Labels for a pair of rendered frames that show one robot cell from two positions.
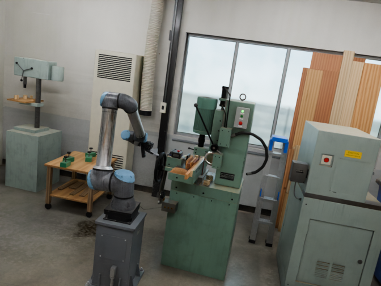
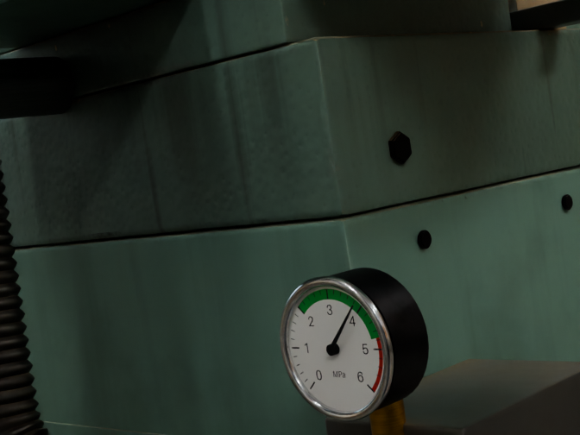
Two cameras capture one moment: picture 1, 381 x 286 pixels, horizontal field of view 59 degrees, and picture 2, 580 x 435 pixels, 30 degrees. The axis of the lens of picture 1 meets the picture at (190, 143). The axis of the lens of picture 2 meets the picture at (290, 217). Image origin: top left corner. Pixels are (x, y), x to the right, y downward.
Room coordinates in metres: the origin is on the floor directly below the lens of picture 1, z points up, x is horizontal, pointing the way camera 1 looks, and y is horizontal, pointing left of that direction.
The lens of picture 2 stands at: (2.42, 0.57, 0.74)
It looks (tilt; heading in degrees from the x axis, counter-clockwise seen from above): 3 degrees down; 302
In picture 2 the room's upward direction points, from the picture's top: 9 degrees counter-clockwise
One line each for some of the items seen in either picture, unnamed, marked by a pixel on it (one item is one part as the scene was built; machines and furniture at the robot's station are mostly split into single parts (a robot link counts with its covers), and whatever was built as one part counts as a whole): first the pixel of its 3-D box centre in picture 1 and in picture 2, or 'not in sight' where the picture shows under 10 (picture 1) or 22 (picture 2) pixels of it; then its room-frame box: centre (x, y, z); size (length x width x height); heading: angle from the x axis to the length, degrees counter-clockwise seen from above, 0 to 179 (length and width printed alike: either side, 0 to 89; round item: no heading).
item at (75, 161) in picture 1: (81, 177); not in sight; (3.68, 1.19, 0.32); 0.66 x 0.57 x 0.64; 173
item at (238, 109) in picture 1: (241, 117); not in sight; (2.66, -0.38, 1.40); 0.10 x 0.06 x 0.16; 78
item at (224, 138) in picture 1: (225, 137); not in sight; (2.67, -0.27, 1.23); 0.09 x 0.08 x 0.15; 78
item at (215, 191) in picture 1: (208, 183); (362, 132); (2.84, -0.21, 0.76); 0.57 x 0.45 x 0.09; 78
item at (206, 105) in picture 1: (205, 115); not in sight; (2.87, -0.09, 1.35); 0.18 x 0.18 x 0.31
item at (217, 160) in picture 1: (217, 160); not in sight; (2.67, -0.24, 1.02); 0.09 x 0.07 x 0.12; 168
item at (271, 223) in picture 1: (269, 190); not in sight; (3.42, -0.91, 0.58); 0.27 x 0.25 x 1.16; 171
